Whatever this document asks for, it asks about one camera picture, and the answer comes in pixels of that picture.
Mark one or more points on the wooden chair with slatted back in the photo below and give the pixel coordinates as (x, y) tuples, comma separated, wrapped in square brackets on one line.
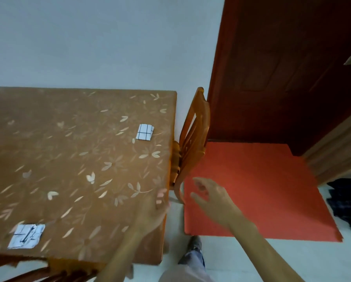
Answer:
[(55, 275), (193, 138)]

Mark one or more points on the dark red wooden door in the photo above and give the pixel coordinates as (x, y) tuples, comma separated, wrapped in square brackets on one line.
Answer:
[(275, 70)]

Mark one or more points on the large folded white checked cloth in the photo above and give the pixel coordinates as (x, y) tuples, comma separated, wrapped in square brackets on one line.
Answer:
[(26, 236)]

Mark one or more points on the wooden door frame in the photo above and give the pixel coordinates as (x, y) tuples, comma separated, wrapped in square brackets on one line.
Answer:
[(337, 149)]

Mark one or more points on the wooden table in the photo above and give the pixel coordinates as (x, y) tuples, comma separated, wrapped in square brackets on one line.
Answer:
[(75, 265)]

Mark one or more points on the small folded white checked cloth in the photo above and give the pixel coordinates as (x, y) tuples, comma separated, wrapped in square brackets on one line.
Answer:
[(144, 132)]

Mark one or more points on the person's right forearm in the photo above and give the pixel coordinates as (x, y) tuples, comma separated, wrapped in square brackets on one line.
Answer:
[(263, 255)]

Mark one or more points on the dark shoe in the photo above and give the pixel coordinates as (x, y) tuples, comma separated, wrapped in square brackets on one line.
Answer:
[(195, 243)]

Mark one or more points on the red floor mat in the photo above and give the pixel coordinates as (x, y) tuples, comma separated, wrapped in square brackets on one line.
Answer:
[(257, 190)]

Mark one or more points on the person's left hand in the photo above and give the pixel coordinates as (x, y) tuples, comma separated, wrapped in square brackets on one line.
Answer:
[(152, 214)]

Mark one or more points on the person's right hand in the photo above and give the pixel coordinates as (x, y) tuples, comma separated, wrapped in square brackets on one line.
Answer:
[(219, 205)]

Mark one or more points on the grey trouser leg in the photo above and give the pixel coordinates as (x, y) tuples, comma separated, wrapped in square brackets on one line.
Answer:
[(187, 271)]

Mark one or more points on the brown floral tablecloth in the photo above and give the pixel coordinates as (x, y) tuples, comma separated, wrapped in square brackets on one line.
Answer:
[(75, 149)]

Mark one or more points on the person's left fingers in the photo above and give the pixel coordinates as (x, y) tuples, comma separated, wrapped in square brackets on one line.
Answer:
[(161, 198)]

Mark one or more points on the dark plaid cloth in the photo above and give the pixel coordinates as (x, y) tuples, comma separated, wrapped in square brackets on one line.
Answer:
[(347, 202)]

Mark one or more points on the person's left forearm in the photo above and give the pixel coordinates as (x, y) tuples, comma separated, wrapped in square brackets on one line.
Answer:
[(122, 255)]

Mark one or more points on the person's right thumb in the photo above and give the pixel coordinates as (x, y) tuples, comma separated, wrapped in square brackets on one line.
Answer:
[(197, 199)]

